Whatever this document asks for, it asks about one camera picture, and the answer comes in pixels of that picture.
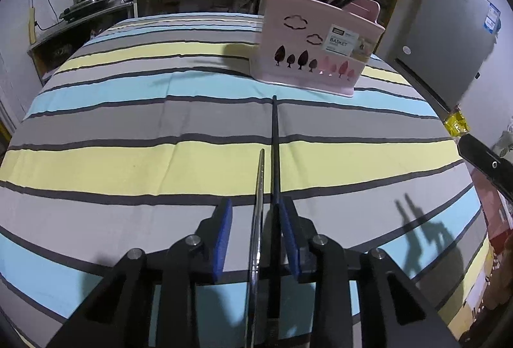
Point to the striped bedsheet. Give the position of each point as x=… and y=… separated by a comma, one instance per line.
x=140, y=131

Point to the grey refrigerator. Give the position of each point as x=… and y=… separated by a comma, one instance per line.
x=449, y=35

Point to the gas stove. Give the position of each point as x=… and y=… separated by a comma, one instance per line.
x=84, y=10

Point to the pink plastic utensil basket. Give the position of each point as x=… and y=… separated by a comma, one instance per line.
x=296, y=39

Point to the wall power strip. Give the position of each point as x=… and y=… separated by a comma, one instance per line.
x=31, y=27

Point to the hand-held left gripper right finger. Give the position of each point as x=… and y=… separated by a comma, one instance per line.
x=289, y=239

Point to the red cardboard box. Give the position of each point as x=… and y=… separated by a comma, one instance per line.
x=495, y=207

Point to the yellow snack packet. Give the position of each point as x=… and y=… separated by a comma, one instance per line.
x=458, y=124

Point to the metal chopstick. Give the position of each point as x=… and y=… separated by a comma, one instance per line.
x=258, y=211

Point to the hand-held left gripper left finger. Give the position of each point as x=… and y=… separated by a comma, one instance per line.
x=222, y=239

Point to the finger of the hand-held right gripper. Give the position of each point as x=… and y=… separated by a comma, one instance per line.
x=487, y=163

